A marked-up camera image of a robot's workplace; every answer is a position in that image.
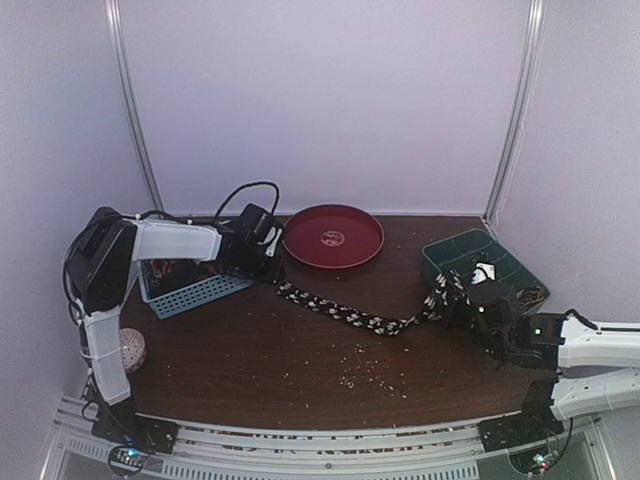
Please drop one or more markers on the aluminium corner post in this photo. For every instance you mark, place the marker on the aluminium corner post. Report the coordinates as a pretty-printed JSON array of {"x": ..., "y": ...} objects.
[
  {"x": 515, "y": 127},
  {"x": 118, "y": 41}
]

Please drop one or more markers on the left aluminium corner post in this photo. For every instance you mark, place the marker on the left aluminium corner post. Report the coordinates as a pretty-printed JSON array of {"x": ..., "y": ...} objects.
[{"x": 118, "y": 41}]

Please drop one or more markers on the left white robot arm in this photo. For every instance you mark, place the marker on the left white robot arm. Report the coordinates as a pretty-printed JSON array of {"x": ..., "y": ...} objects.
[{"x": 101, "y": 259}]

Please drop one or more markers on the dark green divided organizer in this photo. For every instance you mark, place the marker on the dark green divided organizer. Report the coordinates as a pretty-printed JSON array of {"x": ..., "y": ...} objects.
[{"x": 462, "y": 251}]

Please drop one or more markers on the pile of ties in basket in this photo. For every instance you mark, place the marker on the pile of ties in basket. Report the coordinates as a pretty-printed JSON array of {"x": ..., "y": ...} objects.
[{"x": 168, "y": 275}]

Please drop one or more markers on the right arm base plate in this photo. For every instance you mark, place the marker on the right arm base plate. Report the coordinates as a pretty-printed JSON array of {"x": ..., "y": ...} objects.
[{"x": 531, "y": 437}]

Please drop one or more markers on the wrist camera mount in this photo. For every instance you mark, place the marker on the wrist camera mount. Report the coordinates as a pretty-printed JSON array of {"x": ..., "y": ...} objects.
[
  {"x": 483, "y": 272},
  {"x": 260, "y": 230}
]

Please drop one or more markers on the round red tray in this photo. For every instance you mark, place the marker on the round red tray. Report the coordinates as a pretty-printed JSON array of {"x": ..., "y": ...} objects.
[{"x": 333, "y": 237}]

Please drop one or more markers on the black white floral tie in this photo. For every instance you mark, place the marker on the black white floral tie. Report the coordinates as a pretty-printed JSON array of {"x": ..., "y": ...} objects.
[{"x": 436, "y": 306}]

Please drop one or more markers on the small patterned pink bowl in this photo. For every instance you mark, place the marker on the small patterned pink bowl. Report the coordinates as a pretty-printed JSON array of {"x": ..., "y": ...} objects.
[{"x": 133, "y": 349}]

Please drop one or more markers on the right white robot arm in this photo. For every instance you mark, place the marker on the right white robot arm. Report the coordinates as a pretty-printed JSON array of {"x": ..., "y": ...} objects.
[{"x": 595, "y": 366}]

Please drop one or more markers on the right aluminium corner post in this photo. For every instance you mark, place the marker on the right aluminium corner post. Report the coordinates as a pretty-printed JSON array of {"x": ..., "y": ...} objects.
[{"x": 515, "y": 127}]

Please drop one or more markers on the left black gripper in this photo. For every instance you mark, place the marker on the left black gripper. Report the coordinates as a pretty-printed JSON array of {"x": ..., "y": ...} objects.
[{"x": 273, "y": 275}]

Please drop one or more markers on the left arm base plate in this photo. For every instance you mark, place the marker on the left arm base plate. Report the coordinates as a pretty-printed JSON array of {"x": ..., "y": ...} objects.
[{"x": 135, "y": 439}]

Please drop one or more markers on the rubber bands in organizer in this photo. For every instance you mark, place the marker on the rubber bands in organizer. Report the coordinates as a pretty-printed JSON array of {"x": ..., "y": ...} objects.
[{"x": 532, "y": 295}]

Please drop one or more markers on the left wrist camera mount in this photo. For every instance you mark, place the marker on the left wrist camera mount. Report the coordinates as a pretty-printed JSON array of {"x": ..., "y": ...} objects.
[{"x": 260, "y": 230}]

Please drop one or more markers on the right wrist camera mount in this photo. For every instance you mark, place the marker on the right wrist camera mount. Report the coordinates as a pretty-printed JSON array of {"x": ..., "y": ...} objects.
[{"x": 483, "y": 272}]

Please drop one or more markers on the light blue plastic basket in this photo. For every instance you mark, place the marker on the light blue plastic basket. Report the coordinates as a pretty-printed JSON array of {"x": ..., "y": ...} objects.
[{"x": 184, "y": 299}]

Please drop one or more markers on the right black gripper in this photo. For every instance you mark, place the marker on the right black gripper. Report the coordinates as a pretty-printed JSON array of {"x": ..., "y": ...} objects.
[{"x": 460, "y": 310}]

